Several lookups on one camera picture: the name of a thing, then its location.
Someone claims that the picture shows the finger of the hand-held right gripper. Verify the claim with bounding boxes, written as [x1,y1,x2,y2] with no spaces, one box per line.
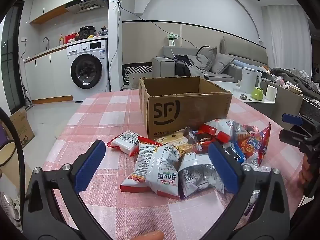
[279,129,313,153]
[281,113,320,130]

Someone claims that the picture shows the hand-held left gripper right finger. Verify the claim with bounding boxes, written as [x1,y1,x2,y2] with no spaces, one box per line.
[207,141,290,240]

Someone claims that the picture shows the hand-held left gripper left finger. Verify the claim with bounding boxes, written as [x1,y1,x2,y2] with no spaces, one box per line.
[21,140,112,240]

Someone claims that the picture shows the blue cookie packet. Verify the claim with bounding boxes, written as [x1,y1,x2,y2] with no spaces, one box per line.
[222,142,247,165]

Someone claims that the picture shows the red chocolate pie packet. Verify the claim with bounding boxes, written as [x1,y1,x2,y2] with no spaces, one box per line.
[189,129,218,153]

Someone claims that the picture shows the red orange snack packet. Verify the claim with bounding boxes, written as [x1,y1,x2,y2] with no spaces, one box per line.
[236,122,272,167]

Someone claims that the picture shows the small white red snack packet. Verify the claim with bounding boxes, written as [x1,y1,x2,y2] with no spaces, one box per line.
[107,130,140,157]

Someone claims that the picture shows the beige bread packet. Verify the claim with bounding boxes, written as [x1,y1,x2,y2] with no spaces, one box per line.
[154,127,198,154]

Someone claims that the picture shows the large white red noodle packet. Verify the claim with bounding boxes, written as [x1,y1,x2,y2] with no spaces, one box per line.
[120,142,185,200]

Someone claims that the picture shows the brown cardboard box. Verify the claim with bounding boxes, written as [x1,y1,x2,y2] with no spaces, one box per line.
[139,76,233,140]

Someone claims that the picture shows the person's right hand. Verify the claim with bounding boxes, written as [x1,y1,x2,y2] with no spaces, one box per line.
[298,154,310,189]

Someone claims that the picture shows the person's left hand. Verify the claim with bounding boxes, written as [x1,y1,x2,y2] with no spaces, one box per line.
[130,231,165,240]

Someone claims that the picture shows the white paper roll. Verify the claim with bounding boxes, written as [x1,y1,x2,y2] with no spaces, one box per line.
[265,85,278,102]

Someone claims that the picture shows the pile of clothes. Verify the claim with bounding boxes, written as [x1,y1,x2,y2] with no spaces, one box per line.
[269,67,320,99]

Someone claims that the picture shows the green cup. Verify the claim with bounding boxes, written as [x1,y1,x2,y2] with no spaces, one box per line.
[251,87,264,101]

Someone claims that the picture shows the pink checked tablecloth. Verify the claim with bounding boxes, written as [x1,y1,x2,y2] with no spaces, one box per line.
[41,89,304,240]

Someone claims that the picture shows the white electric kettle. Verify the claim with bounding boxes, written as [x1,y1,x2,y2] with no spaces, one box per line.
[239,67,262,94]

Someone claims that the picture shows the marble coffee table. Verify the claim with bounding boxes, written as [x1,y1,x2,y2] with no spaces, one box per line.
[212,80,304,123]

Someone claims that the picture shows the light blue pillow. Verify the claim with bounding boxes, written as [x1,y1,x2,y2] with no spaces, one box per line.
[233,60,253,68]

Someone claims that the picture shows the white washing machine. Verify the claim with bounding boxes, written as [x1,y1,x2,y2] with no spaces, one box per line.
[66,39,110,102]

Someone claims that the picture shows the printed cardboard box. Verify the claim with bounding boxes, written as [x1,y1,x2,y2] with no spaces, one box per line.
[9,107,35,150]

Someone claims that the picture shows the round beige stool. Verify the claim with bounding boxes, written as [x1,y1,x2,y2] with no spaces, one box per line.
[0,141,27,194]

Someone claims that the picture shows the white curtain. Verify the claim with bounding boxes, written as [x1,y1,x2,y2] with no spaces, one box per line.
[262,4,311,71]

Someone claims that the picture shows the grey cushion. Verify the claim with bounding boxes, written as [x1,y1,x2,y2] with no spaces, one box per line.
[197,46,217,72]
[210,53,235,75]

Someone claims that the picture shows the stick vacuum cleaner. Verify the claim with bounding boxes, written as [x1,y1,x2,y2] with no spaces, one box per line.
[22,85,35,111]

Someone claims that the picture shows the white kitchen counter cabinet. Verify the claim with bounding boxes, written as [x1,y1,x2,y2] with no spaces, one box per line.
[24,47,73,105]

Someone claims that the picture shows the dark grey jacket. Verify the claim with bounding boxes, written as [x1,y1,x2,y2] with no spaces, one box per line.
[174,54,209,78]

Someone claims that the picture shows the grey sofa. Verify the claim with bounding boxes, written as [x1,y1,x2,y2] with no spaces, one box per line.
[152,36,269,83]

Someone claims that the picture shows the red container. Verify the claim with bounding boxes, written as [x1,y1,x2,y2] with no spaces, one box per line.
[64,33,79,44]

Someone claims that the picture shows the dark glass door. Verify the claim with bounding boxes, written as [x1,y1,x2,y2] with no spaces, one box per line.
[0,1,26,117]

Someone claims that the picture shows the black pressure cooker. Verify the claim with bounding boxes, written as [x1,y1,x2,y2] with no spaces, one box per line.
[79,26,97,39]

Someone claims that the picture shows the range hood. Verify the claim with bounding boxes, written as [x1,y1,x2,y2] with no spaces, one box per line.
[66,0,110,14]

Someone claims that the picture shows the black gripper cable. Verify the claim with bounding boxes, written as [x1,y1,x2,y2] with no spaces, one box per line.
[0,107,27,233]

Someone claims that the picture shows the wall socket with charger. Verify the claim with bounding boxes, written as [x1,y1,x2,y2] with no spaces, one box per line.
[167,32,179,47]

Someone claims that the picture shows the black wall cable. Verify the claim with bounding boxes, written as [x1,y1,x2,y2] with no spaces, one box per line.
[85,0,200,49]

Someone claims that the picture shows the white wall cabinet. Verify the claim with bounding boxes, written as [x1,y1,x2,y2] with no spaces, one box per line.
[29,0,88,25]

